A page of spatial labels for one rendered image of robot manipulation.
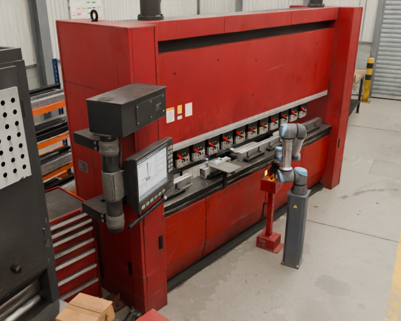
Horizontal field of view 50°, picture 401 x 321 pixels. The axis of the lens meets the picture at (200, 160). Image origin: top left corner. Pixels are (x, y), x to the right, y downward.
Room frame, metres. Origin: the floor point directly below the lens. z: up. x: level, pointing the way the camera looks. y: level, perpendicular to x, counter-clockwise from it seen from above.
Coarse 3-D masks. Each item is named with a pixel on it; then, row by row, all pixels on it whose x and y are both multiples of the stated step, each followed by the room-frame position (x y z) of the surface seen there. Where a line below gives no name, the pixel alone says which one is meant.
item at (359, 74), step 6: (360, 72) 8.68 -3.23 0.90; (366, 72) 8.74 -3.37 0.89; (354, 78) 8.05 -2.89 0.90; (360, 78) 8.11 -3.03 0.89; (354, 84) 7.55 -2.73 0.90; (360, 84) 8.86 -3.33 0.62; (360, 90) 8.85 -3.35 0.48; (360, 96) 8.84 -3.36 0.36; (354, 102) 8.69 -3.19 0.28; (354, 108) 8.21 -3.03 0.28
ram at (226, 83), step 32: (320, 32) 5.04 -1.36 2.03; (160, 64) 3.23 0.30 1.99; (192, 64) 3.49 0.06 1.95; (224, 64) 3.78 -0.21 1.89; (256, 64) 4.14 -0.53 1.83; (288, 64) 4.58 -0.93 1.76; (320, 64) 5.10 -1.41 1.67; (192, 96) 3.48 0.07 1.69; (224, 96) 3.79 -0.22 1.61; (256, 96) 4.16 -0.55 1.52; (288, 96) 4.61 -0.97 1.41; (320, 96) 5.17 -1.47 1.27; (192, 128) 3.48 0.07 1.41
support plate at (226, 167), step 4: (220, 160) 3.75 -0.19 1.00; (208, 164) 3.66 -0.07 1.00; (212, 164) 3.66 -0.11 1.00; (220, 164) 3.66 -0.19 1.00; (224, 164) 3.66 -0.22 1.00; (228, 164) 3.66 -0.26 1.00; (232, 164) 3.66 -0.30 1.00; (216, 168) 3.58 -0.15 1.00; (220, 168) 3.57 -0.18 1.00; (224, 168) 3.57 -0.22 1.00; (228, 168) 3.57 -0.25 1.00; (232, 168) 3.57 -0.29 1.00; (236, 168) 3.57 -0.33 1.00; (228, 172) 3.49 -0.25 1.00
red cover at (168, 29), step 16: (208, 16) 3.73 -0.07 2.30; (224, 16) 3.75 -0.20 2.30; (240, 16) 3.91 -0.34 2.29; (256, 16) 4.08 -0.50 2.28; (272, 16) 4.28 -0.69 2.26; (288, 16) 4.49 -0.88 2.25; (304, 16) 4.72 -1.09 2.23; (320, 16) 4.98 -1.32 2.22; (336, 16) 5.26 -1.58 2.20; (160, 32) 3.22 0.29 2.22; (176, 32) 3.34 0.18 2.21; (192, 32) 3.46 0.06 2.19; (208, 32) 3.60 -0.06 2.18; (224, 32) 3.75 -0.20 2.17
